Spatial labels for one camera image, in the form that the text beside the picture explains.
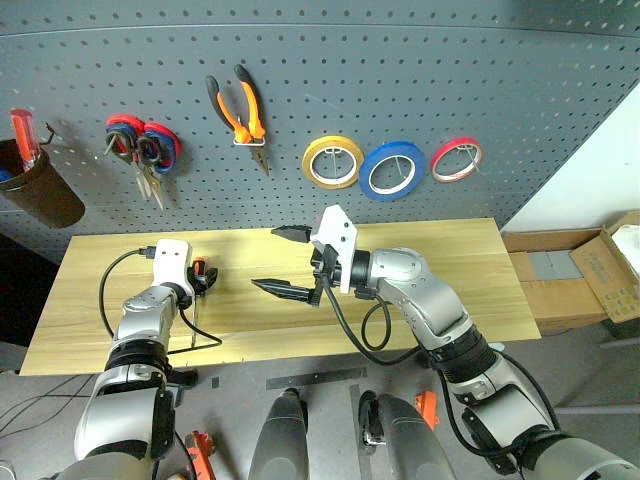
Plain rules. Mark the yellow tape roll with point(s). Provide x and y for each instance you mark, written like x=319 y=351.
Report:
x=309 y=162

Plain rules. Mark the blue tape roll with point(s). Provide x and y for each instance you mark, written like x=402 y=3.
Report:
x=365 y=182

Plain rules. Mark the silver tape peg hook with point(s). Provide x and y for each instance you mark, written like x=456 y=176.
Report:
x=472 y=157
x=397 y=170
x=334 y=162

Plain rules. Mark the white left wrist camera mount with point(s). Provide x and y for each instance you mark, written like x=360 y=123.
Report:
x=172 y=265

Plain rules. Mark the orange clamp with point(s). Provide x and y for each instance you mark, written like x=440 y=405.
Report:
x=200 y=455
x=426 y=407

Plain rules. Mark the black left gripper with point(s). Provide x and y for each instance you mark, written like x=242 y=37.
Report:
x=192 y=287

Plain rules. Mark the small black pegboard hook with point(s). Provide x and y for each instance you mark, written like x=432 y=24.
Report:
x=49 y=132

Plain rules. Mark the dark grey rounded shape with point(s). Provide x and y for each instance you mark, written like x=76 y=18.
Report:
x=280 y=435
x=415 y=445

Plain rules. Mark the black cup holder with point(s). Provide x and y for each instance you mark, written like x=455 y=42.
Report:
x=47 y=195

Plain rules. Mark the red and blue scissors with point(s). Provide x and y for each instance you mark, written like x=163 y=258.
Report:
x=165 y=131

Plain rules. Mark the open brown cardboard box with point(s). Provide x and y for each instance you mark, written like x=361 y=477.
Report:
x=560 y=305

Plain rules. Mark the red tape roll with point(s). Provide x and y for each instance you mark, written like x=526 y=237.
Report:
x=457 y=142

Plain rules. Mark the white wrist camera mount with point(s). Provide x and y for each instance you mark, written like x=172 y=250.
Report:
x=172 y=265
x=342 y=235

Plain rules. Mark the orange and black pliers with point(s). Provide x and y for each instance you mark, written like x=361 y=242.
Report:
x=250 y=115

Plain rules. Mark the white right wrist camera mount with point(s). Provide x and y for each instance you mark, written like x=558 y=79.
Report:
x=342 y=235

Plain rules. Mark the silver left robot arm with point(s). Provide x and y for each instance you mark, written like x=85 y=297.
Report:
x=145 y=320

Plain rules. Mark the blue tool in cup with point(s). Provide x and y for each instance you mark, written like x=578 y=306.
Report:
x=3 y=176

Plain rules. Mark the grey metal pegboard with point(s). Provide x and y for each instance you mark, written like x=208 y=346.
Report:
x=350 y=75

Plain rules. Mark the orange and black screwdriver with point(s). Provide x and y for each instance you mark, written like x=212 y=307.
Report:
x=195 y=320

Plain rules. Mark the black table bracket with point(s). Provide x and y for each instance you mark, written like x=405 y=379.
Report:
x=187 y=377

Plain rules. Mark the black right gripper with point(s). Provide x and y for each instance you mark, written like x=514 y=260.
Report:
x=327 y=267

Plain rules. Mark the printed brown cardboard box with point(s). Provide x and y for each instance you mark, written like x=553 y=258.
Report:
x=607 y=280

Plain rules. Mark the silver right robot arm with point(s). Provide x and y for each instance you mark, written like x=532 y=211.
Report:
x=430 y=295

